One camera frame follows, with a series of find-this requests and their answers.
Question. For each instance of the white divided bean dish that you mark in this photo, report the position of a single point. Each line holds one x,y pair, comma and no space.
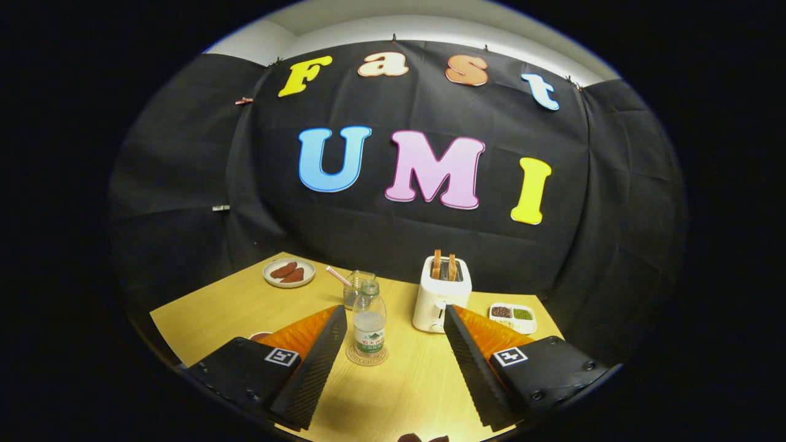
513,324

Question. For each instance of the small white plate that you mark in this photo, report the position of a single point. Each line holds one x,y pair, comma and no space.
307,273

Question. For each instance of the striped drinking straw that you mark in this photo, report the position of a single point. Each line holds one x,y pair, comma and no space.
338,275

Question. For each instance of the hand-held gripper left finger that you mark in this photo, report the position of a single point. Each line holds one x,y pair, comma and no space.
319,368

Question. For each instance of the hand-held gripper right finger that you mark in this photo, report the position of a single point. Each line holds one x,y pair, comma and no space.
470,374

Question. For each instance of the red-brown food slice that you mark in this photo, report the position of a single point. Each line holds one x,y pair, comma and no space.
283,270
293,276

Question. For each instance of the ribbed glass mug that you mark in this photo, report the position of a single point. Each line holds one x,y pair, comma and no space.
351,294

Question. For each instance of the round wooden coaster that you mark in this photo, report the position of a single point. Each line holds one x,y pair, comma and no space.
355,361

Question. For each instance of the white toaster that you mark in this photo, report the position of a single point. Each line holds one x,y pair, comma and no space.
433,304

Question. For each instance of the clear plastic juice bottle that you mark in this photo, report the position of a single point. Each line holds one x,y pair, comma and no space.
369,325

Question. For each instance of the wooden table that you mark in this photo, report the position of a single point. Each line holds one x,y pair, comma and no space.
393,393

